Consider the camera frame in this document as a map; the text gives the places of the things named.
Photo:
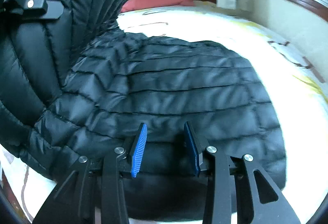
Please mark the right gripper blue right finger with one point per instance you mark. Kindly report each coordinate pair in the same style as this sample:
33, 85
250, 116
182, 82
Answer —
258, 198

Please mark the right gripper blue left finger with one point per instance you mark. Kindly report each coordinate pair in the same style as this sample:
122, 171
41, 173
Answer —
92, 190

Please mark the black quilted puffer jacket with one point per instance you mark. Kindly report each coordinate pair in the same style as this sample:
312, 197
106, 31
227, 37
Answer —
35, 60

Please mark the patterned white bed sheet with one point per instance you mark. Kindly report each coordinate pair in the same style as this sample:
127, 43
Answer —
282, 59

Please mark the red pillow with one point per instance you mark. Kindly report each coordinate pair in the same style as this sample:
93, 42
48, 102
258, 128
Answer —
132, 5

